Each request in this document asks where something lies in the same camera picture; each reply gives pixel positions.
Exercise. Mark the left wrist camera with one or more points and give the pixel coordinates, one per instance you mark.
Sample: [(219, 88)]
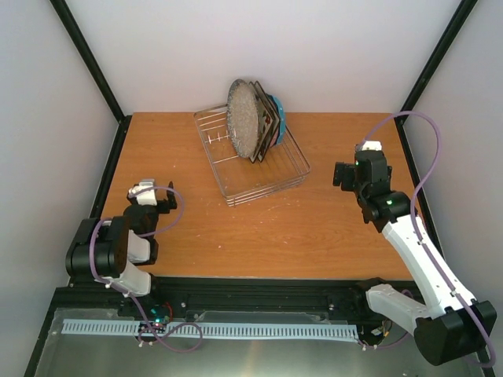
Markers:
[(143, 193)]

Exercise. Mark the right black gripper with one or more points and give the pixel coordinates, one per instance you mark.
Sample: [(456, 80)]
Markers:
[(343, 170)]

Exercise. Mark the light blue cable duct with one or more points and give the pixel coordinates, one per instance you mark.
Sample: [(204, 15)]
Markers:
[(233, 331)]

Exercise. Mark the blue polka dot plate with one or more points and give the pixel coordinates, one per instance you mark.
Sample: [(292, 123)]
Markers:
[(279, 134)]

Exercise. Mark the chrome wire dish rack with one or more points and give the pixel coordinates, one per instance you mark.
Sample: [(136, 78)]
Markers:
[(240, 180)]

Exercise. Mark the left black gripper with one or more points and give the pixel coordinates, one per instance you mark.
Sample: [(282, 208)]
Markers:
[(165, 207)]

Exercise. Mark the black aluminium frame rail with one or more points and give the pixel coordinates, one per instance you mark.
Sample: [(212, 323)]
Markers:
[(338, 300)]

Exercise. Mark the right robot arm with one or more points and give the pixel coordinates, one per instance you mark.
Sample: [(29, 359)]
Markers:
[(450, 322)]

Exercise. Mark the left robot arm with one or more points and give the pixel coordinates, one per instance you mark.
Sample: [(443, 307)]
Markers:
[(111, 251)]

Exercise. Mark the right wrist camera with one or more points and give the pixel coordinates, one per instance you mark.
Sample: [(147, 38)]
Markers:
[(364, 146)]

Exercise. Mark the white square floral plate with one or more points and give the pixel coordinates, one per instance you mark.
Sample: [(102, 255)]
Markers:
[(269, 120)]

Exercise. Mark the grey speckled round plate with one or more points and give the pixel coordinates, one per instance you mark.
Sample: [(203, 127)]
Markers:
[(242, 118)]

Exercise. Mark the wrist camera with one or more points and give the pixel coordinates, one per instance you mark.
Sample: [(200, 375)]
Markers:
[(143, 193), (364, 146)]

